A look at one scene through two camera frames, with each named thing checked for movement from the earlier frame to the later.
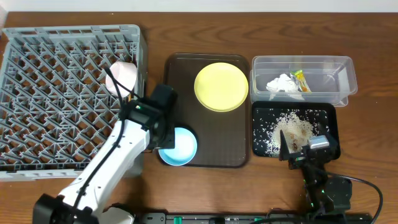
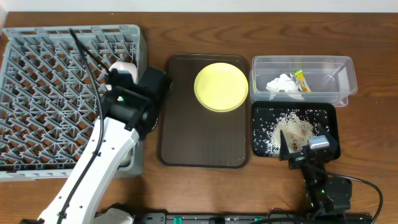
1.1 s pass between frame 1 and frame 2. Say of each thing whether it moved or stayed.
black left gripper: moved
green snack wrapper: stayed
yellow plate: stayed
